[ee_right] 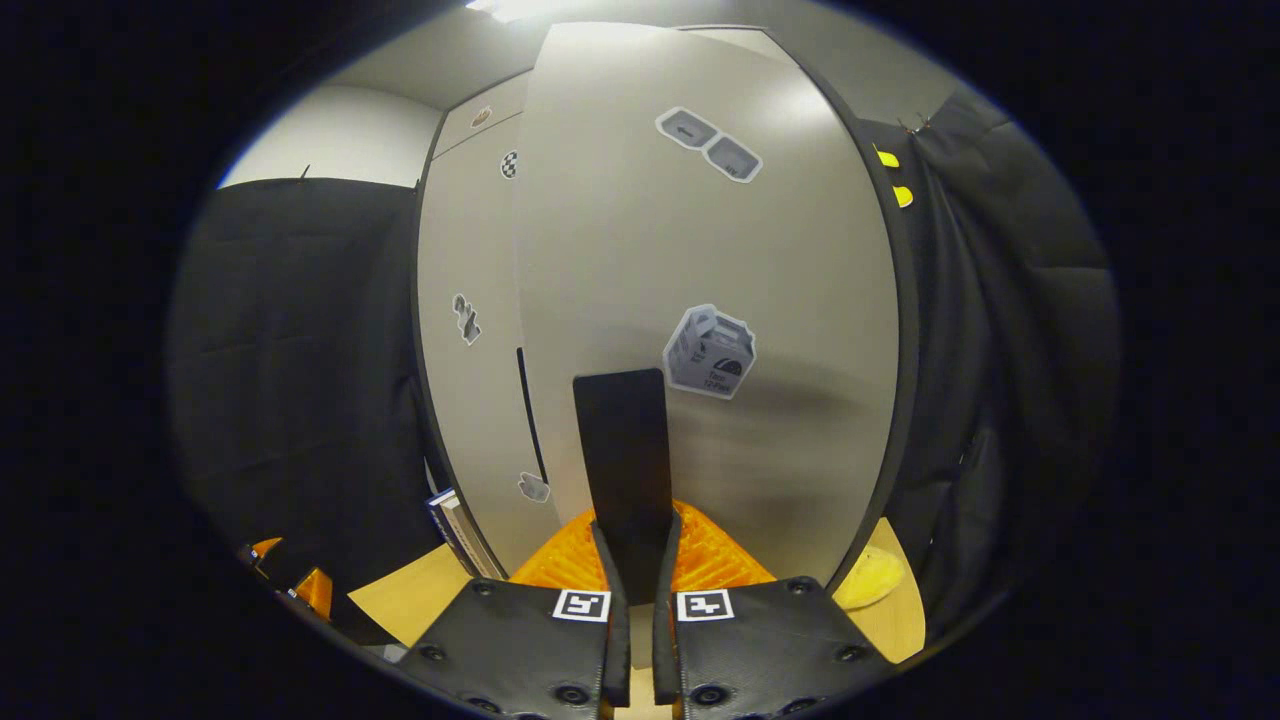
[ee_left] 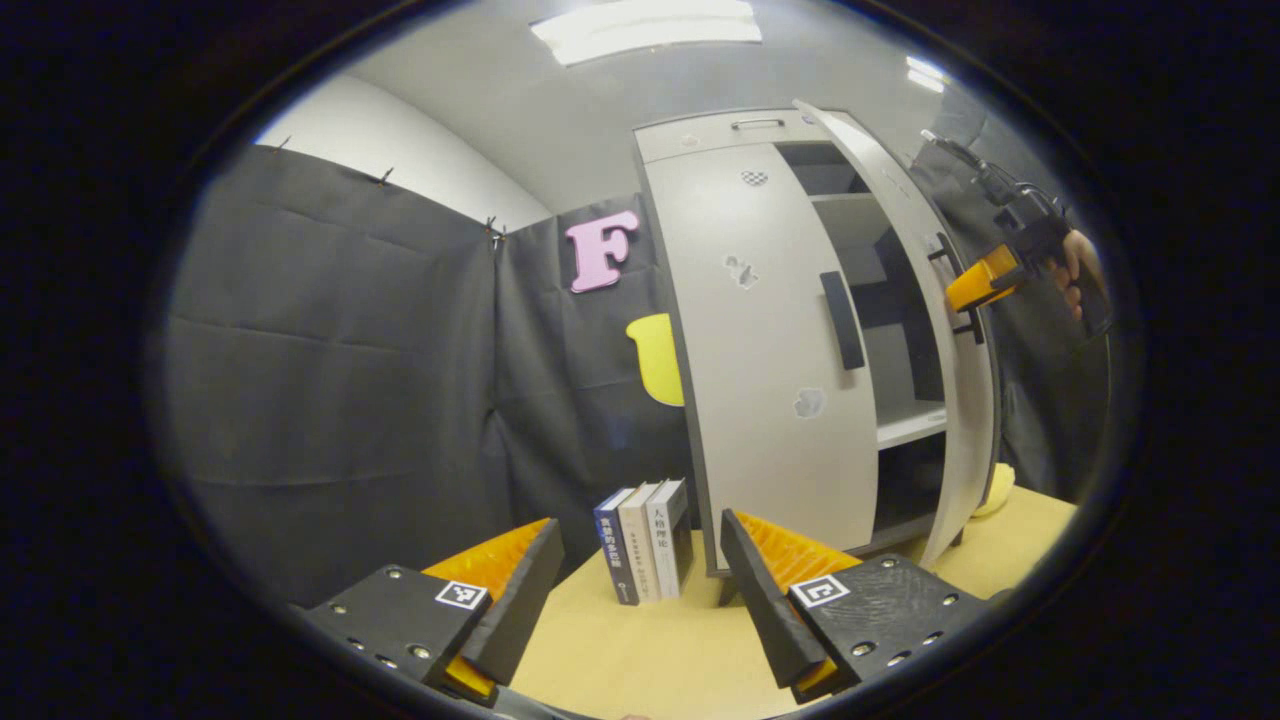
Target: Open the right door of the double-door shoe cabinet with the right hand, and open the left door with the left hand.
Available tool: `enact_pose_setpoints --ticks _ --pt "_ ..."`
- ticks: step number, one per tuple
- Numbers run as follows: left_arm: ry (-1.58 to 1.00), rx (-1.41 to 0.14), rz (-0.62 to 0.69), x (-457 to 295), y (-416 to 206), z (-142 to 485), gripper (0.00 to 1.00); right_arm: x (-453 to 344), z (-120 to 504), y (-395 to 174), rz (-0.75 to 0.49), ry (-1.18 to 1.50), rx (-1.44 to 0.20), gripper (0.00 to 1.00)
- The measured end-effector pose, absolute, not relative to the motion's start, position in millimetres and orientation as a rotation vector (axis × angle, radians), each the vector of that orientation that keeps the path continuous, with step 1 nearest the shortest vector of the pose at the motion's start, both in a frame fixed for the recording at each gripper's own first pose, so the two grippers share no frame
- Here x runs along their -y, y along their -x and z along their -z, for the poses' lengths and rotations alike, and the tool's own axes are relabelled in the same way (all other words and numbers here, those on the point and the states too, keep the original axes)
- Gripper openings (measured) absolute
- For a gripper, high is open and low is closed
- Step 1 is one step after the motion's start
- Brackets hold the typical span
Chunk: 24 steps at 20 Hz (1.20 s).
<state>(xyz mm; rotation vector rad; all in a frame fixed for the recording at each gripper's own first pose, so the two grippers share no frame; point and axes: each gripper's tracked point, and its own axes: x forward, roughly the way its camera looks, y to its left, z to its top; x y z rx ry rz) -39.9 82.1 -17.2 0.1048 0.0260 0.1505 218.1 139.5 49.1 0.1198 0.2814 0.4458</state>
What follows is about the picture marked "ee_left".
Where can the grey double-door shoe cabinet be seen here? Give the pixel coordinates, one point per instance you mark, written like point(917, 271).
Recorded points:
point(900, 425)

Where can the black backdrop cloth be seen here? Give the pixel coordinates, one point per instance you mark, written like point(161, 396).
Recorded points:
point(330, 400)

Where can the blue book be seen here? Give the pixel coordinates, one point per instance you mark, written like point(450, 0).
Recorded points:
point(615, 550)

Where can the small ceiling light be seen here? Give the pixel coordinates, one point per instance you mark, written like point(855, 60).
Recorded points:
point(925, 74)

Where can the grey shoe cabinet door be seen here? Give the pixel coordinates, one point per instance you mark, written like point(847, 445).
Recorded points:
point(740, 450)
point(965, 420)

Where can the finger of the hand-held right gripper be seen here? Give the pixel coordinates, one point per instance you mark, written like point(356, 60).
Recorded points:
point(985, 280)

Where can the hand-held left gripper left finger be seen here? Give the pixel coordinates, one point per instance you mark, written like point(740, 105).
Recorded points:
point(525, 610)

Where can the beige book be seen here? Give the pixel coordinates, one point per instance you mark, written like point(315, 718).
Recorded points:
point(640, 545)

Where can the white book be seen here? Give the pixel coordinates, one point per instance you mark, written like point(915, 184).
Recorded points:
point(665, 540)

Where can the large ceiling light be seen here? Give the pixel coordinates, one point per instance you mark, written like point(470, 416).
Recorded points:
point(645, 30)

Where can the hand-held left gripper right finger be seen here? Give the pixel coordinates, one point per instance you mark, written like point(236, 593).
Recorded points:
point(765, 610)

